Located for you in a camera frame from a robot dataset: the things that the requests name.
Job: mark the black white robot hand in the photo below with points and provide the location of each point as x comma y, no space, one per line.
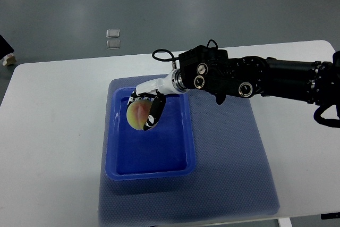
156,91

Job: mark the peach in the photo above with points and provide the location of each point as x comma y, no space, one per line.
137,113

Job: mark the blue plastic tray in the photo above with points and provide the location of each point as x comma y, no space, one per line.
165,151

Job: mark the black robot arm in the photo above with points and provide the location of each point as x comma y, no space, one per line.
210,69

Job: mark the lower floor socket plate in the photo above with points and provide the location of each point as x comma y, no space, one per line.
113,44

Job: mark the floor socket plate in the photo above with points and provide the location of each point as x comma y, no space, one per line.
113,44
113,33

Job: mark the upper floor socket plate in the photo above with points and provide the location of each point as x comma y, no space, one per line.
113,33

